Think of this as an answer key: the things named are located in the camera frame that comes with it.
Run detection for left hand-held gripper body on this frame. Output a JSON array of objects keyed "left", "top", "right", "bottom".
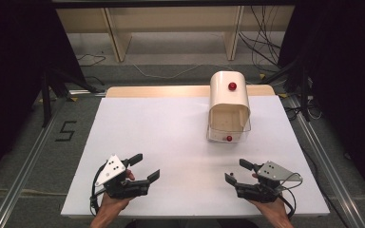
[{"left": 94, "top": 154, "right": 150, "bottom": 200}]

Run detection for white table mat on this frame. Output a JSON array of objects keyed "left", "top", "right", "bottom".
[{"left": 60, "top": 95, "right": 331, "bottom": 219}]

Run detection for person's right hand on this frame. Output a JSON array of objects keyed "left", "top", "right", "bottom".
[{"left": 249, "top": 172, "right": 290, "bottom": 220}]

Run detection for person's left hand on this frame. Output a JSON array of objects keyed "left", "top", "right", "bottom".
[{"left": 100, "top": 169, "right": 136, "bottom": 217}]

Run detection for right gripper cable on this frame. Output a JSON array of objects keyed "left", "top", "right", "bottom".
[{"left": 276, "top": 172, "right": 304, "bottom": 220}]

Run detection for light wooden shelf unit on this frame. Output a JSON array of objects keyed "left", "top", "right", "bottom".
[{"left": 56, "top": 5, "right": 297, "bottom": 63}]

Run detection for aluminium floor rail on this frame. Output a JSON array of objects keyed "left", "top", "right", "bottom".
[
  {"left": 287, "top": 94, "right": 365, "bottom": 228},
  {"left": 0, "top": 101, "right": 65, "bottom": 228}
]

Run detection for tangle of floor cables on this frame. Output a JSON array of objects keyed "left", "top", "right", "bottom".
[{"left": 284, "top": 94, "right": 323, "bottom": 122}]

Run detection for short aluminium bar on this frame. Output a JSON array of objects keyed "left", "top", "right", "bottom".
[{"left": 67, "top": 88, "right": 107, "bottom": 98}]

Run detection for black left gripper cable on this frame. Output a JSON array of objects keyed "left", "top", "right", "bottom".
[{"left": 89, "top": 161, "right": 109, "bottom": 217}]

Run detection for black metal stand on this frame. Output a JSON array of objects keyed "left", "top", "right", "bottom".
[
  {"left": 261, "top": 55, "right": 316, "bottom": 124},
  {"left": 40, "top": 66, "right": 100, "bottom": 128}
]

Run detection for bundle of black cables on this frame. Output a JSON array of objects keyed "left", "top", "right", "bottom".
[{"left": 238, "top": 5, "right": 283, "bottom": 74}]

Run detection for thin black floor cable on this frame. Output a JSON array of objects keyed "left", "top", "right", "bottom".
[{"left": 76, "top": 52, "right": 106, "bottom": 86}]

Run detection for dark curtain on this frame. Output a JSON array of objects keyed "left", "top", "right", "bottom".
[
  {"left": 0, "top": 0, "right": 86, "bottom": 188},
  {"left": 279, "top": 0, "right": 365, "bottom": 200}
]

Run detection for cream bread box red knobs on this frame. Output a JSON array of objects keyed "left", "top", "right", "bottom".
[{"left": 205, "top": 70, "right": 253, "bottom": 143}]

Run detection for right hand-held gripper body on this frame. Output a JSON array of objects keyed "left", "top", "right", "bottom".
[{"left": 235, "top": 161, "right": 304, "bottom": 204}]

